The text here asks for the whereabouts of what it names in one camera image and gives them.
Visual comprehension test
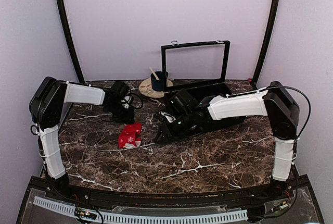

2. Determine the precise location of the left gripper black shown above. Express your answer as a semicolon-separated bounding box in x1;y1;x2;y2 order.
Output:
106;102;135;124

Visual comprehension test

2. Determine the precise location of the red Santa Christmas sock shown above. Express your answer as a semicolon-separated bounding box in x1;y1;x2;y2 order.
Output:
118;123;142;148

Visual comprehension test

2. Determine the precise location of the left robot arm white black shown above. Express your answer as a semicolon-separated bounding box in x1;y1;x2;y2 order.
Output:
29;77;135;201

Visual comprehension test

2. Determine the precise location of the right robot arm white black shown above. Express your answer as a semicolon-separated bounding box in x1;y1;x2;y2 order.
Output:
154;81;300;200

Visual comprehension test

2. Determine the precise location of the beige woven coaster mat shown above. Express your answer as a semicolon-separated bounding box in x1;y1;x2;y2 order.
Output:
138;78;164;98

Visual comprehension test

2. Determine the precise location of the dark blue cup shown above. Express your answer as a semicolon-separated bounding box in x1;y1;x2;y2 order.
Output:
150;71;164;92

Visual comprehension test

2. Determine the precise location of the wooden stick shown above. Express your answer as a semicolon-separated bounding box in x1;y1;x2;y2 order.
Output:
149;67;160;80

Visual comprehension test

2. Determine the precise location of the black display box glass lid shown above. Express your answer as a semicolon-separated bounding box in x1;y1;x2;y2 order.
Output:
160;40;247;140

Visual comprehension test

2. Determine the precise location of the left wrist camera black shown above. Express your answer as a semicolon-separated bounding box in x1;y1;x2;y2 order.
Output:
110;81;130;99

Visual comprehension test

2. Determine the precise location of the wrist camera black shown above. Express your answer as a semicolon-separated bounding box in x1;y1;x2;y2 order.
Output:
168;89;199;116
110;81;130;99

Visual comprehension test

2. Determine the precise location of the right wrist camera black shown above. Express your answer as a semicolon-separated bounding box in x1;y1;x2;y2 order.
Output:
168;89;199;116

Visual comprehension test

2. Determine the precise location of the white slotted cable duct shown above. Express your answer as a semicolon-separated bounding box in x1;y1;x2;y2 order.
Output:
32;196;248;223

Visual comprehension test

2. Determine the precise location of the black front rail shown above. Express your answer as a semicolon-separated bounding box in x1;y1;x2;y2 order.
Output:
23;175;313;210

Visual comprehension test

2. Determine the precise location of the left circuit board with wires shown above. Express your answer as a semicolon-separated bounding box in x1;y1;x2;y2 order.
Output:
71;194;104;223

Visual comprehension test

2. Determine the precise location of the circuit board with wires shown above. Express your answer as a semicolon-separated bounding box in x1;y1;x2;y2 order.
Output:
261;188;312;223
71;194;104;223

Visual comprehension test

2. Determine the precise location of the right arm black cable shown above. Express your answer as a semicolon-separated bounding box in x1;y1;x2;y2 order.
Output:
226;85;312;141

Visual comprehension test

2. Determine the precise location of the right circuit board with wires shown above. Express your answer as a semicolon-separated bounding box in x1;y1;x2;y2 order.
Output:
261;188;312;223

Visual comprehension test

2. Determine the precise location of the left black frame post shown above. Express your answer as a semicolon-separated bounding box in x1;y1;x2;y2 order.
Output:
56;0;85;83

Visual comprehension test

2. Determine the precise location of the black frame post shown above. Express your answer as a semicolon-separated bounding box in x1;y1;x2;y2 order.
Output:
250;0;279;88
56;0;85;83

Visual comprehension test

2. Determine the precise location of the right black frame post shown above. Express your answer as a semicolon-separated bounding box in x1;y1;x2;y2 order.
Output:
250;0;279;88

